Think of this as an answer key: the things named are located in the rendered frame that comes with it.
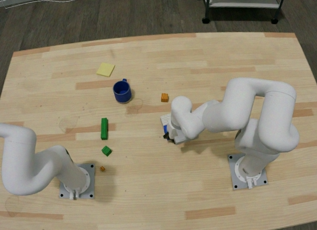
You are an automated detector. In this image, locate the orange wooden cube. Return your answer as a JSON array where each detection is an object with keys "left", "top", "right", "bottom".
[{"left": 161, "top": 93, "right": 168, "bottom": 102}]

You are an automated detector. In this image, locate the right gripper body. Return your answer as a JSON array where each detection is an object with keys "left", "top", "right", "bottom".
[{"left": 167, "top": 119, "right": 177, "bottom": 139}]

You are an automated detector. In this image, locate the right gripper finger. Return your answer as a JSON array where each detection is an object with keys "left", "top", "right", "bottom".
[{"left": 163, "top": 132, "right": 175, "bottom": 144}]

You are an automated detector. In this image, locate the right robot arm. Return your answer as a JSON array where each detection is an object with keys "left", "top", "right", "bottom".
[{"left": 171, "top": 77, "right": 299, "bottom": 189}]

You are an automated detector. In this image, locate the green rectangular bar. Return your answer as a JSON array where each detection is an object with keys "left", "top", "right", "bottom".
[{"left": 101, "top": 118, "right": 108, "bottom": 140}]

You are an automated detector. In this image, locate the green cube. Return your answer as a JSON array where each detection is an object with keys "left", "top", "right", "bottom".
[{"left": 101, "top": 146, "right": 112, "bottom": 157}]

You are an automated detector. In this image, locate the pale yellow square tile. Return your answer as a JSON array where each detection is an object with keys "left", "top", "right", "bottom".
[{"left": 96, "top": 62, "right": 115, "bottom": 77}]

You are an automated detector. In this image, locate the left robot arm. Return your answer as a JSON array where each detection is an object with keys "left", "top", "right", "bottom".
[{"left": 0, "top": 123, "right": 91, "bottom": 200}]

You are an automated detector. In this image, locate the dark blue mug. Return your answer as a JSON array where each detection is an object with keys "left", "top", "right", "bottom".
[{"left": 113, "top": 79, "right": 132, "bottom": 104}]

